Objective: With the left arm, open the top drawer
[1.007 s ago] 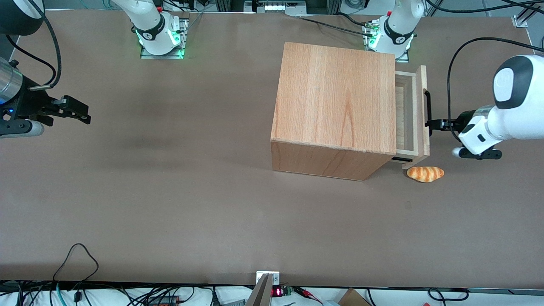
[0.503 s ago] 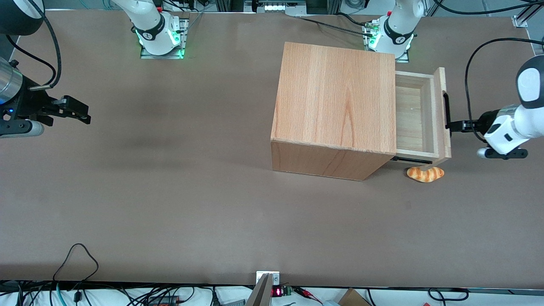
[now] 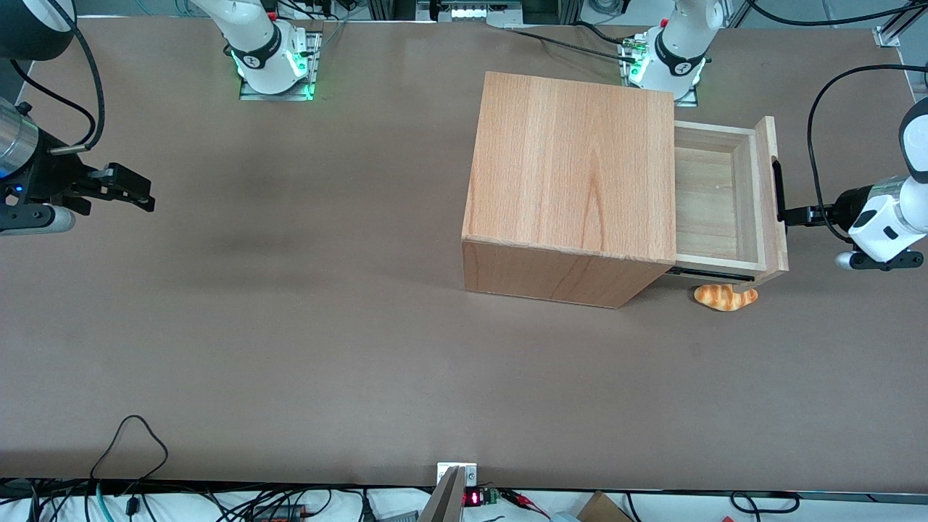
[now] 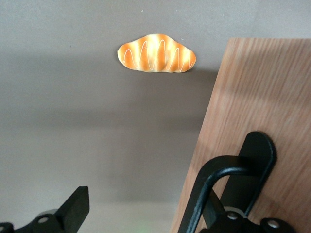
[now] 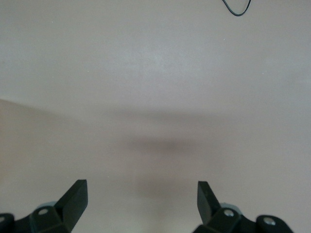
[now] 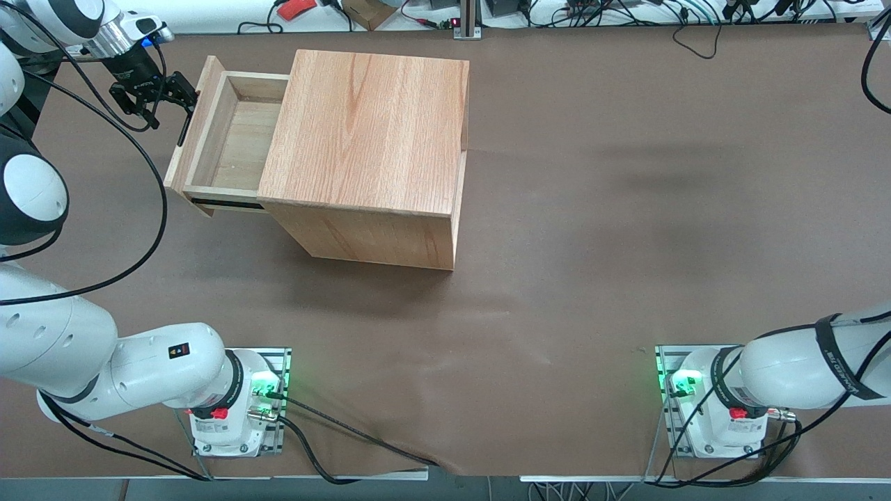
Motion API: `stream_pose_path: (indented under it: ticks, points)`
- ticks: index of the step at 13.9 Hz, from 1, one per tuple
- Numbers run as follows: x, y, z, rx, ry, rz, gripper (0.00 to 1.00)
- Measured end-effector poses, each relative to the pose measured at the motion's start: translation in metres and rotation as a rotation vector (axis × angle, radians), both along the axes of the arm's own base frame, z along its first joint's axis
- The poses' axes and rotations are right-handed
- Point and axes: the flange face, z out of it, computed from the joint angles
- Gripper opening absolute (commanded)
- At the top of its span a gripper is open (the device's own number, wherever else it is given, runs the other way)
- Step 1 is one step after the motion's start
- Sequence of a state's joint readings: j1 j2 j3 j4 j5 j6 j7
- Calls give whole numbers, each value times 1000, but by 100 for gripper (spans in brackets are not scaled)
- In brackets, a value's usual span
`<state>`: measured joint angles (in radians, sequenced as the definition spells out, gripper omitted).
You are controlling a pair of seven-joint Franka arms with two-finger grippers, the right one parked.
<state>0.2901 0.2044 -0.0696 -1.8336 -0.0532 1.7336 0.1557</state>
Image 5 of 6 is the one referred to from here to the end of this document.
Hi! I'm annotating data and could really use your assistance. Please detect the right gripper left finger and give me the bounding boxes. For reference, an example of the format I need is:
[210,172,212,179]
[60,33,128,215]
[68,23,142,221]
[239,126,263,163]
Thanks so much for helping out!
[0,179,89,233]

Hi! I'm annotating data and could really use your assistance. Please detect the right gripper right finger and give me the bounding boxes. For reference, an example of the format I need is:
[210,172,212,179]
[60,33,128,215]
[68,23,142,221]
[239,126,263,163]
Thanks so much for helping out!
[197,181,295,233]

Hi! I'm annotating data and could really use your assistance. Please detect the thin black looped cable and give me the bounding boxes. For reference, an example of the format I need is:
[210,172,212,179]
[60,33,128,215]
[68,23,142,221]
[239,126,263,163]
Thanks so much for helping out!
[222,0,252,17]

